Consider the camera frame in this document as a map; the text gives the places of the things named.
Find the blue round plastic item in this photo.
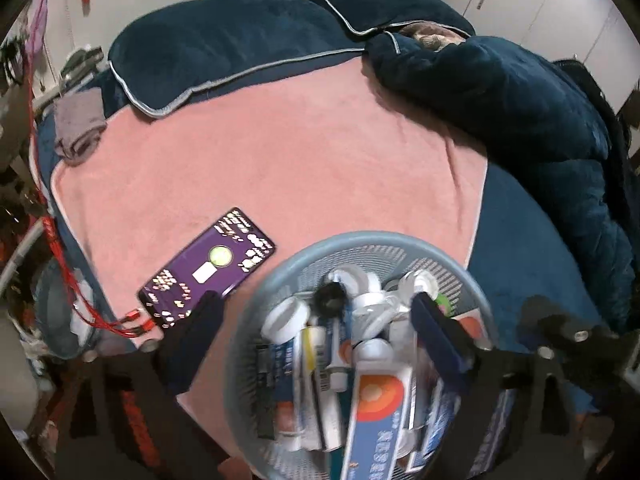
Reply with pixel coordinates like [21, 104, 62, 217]
[30, 257, 102, 361]

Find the dark blue quilt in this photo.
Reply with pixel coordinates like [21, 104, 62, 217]
[367, 32, 637, 335]

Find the blue bed sheet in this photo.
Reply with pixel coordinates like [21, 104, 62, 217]
[30, 70, 607, 411]

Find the white tube with yellow stripe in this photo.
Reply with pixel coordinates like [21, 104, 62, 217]
[302, 325, 347, 453]

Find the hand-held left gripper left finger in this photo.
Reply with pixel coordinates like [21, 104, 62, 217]
[55, 290, 227, 480]

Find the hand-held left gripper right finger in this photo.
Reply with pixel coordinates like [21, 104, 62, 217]
[410, 291, 587, 480]

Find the black jacket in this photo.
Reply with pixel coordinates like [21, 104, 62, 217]
[550, 59, 640, 177]

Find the brown fuzzy cloth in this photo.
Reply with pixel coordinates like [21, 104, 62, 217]
[400, 21, 471, 53]

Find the blue-grey plastic basket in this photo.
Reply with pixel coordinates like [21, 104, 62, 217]
[222, 231, 507, 480]

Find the pink blanket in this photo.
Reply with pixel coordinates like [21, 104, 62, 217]
[50, 52, 489, 462]

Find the white round jar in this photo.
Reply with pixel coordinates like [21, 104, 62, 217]
[327, 266, 384, 307]

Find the purple patterned phone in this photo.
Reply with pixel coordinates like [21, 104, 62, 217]
[137, 206, 277, 331]

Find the grey folded cloth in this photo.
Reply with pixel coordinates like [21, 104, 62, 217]
[52, 91, 109, 167]

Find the white plastic bottle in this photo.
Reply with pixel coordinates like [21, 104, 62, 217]
[350, 292, 416, 347]

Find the white round lid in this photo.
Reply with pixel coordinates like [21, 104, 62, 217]
[261, 296, 310, 345]

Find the blue label tube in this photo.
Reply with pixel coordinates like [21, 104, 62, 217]
[270, 337, 307, 451]

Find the white wardrobe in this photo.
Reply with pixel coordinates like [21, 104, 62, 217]
[440, 0, 640, 117]

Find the red and white box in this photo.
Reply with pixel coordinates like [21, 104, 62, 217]
[452, 310, 489, 352]

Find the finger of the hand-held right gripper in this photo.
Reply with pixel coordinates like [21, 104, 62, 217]
[519, 295, 640, 397]

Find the black tube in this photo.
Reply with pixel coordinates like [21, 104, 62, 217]
[255, 342, 279, 441]

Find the blue and white box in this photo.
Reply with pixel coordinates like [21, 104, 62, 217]
[410, 375, 467, 472]

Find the red charging cable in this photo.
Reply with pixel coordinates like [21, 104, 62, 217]
[27, 0, 166, 342]

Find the dark blue piped pillow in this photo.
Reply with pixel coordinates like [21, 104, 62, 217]
[107, 0, 369, 120]
[300, 0, 476, 42]

